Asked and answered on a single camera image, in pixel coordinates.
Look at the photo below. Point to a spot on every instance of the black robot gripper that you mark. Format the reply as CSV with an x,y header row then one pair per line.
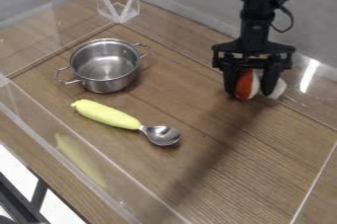
x,y
252,51

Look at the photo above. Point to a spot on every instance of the red and white toy mushroom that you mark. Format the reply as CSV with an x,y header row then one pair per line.
x,y
249,85

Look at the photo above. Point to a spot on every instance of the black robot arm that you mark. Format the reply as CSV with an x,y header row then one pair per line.
x,y
261,9

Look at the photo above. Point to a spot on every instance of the silver metal pot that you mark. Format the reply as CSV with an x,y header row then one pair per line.
x,y
104,65

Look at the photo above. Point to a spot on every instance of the spoon with yellow handle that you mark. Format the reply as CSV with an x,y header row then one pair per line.
x,y
161,135

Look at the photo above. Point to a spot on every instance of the black metal table frame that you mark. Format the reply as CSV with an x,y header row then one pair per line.
x,y
24,211

